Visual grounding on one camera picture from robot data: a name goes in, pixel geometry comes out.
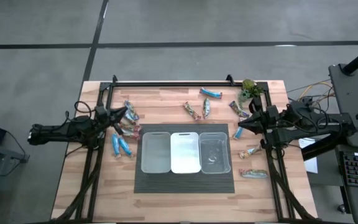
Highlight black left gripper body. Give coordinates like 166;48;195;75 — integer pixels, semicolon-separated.
94;105;124;136

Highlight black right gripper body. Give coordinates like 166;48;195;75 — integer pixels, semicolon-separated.
249;98;280;152

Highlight green orange granola bar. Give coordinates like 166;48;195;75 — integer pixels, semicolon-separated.
202;97;211;119

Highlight blue purple granola bar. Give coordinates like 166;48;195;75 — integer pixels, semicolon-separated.
123;100;140;122
121;111;137;126

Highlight orange white granola bar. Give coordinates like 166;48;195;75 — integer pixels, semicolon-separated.
239;144;264;160

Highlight small artificial green plant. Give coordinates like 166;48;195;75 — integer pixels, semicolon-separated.
237;78;265;108

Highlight clear plastic bin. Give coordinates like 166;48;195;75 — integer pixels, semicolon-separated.
198;131;232;174

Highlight grey plastic bin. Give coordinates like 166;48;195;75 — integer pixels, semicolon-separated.
140;131;172;174

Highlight black desk beam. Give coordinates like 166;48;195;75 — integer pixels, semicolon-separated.
301;141;338;162

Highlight white paper sheet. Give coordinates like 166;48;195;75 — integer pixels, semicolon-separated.
298;138;319;174

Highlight white plastic bin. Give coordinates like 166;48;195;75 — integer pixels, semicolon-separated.
170;131;202;174

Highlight dark grey desk top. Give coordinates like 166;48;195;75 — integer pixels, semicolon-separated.
328;63;358;149

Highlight dark ribbed placemat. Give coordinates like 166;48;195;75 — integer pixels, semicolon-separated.
134;123;236;194

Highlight grey cart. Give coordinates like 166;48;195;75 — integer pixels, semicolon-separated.
0;139;31;224

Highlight black metal frame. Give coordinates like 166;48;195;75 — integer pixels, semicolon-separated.
50;74;323;224

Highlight yellow cable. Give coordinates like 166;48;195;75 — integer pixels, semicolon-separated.
286;79;335;108

